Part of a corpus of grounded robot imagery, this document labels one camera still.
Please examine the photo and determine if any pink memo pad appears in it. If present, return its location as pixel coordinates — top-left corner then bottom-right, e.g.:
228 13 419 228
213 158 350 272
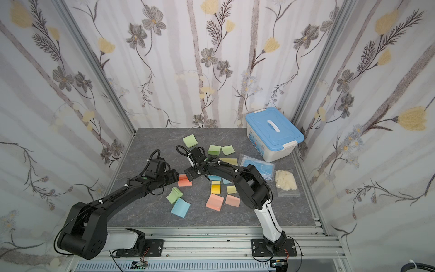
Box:
206 194 224 211

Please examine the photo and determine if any black cable bottom right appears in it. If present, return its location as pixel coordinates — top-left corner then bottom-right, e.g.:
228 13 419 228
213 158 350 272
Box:
400 260 435 272

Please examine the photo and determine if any aluminium rail frame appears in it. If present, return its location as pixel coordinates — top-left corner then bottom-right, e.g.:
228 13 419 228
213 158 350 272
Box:
64 226 354 272

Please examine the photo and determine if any small torn yellow page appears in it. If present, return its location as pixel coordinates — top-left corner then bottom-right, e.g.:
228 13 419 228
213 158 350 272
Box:
226 185 237 194

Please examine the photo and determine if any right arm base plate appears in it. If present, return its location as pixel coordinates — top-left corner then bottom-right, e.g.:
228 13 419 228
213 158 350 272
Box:
251 239 298 257

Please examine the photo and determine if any small circuit board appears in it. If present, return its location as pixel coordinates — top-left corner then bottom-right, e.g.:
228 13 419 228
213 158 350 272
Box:
130 261 148 270

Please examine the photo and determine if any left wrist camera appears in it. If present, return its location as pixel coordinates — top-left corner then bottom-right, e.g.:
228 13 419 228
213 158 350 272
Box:
147 158 166 173

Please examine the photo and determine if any blue memo pad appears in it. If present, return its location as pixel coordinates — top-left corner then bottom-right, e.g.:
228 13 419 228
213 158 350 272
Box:
171 198 191 218
207 175 222 181

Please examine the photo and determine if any bag of blue face masks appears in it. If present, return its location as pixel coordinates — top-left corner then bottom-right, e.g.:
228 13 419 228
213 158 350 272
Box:
239 155 275 181

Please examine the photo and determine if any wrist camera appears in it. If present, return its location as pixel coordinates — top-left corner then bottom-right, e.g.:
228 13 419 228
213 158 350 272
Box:
147 158 166 173
188 147 207 165

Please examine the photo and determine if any torn green memo page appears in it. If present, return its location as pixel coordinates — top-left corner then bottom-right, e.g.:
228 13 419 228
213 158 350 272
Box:
222 145 235 156

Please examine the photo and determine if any torn yellow memo page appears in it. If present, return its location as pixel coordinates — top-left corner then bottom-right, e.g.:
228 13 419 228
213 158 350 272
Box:
219 158 239 166

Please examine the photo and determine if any clear bag with beige contents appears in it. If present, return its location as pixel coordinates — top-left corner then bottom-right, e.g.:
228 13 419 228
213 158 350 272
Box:
275 170 298 191

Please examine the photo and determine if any white box with blue lid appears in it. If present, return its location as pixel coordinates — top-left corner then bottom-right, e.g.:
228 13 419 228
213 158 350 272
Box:
245 107 305 163

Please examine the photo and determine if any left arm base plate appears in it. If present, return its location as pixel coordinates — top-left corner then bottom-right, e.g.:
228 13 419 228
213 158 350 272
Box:
113 239 165 258

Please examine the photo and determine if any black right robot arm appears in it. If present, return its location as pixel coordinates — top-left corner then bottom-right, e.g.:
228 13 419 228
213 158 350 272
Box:
184 159 287 253

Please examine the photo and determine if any red memo pad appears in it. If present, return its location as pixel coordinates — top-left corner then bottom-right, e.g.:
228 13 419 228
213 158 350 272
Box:
177 174 192 187

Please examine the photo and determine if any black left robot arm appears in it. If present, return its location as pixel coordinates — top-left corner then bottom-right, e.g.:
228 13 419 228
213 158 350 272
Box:
54 169 180 260

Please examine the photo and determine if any small yellow memo pad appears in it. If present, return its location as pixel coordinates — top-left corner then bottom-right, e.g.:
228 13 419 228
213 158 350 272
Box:
211 181 221 194

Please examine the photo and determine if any green memo pad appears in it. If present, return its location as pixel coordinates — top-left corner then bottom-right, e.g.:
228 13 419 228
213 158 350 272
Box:
182 134 198 148
207 145 221 156
166 187 183 205

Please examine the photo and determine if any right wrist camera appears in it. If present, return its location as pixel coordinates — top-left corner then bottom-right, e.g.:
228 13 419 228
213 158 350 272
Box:
188 147 207 165

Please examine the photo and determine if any torn pink memo page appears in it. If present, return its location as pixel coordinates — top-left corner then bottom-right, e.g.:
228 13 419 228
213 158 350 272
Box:
225 194 241 207

